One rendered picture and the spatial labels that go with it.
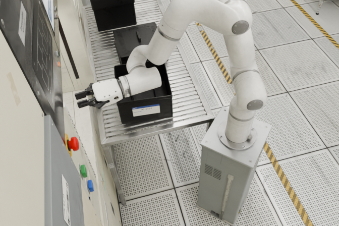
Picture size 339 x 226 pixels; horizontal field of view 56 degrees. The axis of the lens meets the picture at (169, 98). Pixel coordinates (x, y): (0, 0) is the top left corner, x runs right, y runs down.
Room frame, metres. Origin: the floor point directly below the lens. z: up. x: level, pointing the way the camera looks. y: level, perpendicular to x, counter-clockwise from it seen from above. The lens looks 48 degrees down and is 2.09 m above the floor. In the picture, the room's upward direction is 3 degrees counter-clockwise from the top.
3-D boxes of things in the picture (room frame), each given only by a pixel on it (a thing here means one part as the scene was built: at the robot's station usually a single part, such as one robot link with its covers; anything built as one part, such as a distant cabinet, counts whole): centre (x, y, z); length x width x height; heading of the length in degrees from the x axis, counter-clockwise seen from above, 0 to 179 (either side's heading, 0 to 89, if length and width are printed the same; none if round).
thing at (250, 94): (0.89, -0.33, 1.07); 0.19 x 0.12 x 0.24; 2
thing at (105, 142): (1.60, 0.20, 0.38); 1.30 x 0.60 x 0.76; 13
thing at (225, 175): (0.92, -0.33, 0.38); 0.28 x 0.28 x 0.76; 58
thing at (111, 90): (0.86, 0.23, 1.19); 0.11 x 0.10 x 0.07; 110
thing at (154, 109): (1.17, 0.14, 0.85); 0.28 x 0.28 x 0.17; 8
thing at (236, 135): (0.92, -0.33, 0.85); 0.19 x 0.19 x 0.18
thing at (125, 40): (1.61, 0.17, 0.83); 0.29 x 0.29 x 0.13; 14
